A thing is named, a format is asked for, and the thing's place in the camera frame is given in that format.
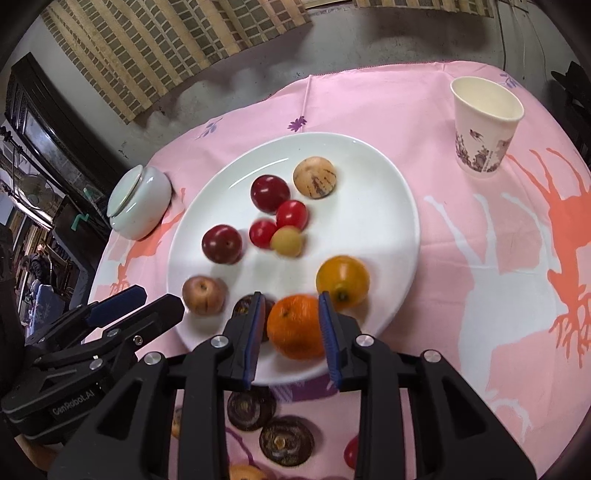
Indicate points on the pink printed tablecloth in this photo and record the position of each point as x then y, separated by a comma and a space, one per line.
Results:
461, 277

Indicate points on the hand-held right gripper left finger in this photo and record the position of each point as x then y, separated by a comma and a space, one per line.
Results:
254, 341

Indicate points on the electric fan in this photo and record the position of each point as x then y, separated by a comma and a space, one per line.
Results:
34, 189

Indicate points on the dark wooden cabinet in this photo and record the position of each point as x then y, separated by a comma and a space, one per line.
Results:
55, 129

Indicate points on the large orange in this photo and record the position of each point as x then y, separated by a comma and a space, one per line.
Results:
293, 327

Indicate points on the wide brick pattern curtain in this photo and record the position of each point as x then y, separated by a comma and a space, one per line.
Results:
161, 46

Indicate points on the floral paper cup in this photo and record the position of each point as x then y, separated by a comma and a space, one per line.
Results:
485, 134

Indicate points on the white oval plate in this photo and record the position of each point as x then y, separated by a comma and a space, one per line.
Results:
369, 221

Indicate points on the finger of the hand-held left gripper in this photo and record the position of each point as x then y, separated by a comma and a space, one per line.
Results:
117, 300
152, 314

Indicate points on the dark purple water chestnut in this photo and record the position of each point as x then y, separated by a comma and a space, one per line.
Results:
286, 441
251, 408
241, 307

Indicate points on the dark red plum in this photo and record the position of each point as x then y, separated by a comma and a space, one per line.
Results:
221, 243
270, 192

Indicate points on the red cherry tomato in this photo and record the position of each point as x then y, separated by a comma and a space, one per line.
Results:
352, 451
292, 214
262, 233

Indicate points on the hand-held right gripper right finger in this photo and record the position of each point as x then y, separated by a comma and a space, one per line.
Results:
328, 341

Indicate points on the small tan longan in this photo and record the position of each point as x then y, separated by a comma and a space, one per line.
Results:
287, 241

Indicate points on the black hat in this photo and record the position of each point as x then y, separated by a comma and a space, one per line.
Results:
575, 101

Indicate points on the pale green lidded jar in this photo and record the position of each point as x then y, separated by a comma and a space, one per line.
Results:
138, 203

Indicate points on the narrow brick pattern curtain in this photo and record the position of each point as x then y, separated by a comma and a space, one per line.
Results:
415, 5

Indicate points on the brown round fruit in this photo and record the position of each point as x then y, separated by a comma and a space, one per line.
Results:
204, 295

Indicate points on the small striped beige fruit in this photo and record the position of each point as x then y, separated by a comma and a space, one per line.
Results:
176, 422

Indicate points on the yellow round fruit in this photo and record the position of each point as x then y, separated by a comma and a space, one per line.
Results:
342, 281

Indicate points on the green hook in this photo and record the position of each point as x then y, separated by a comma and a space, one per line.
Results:
81, 222

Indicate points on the large beige round fruit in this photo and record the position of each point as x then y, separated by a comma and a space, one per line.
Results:
314, 177

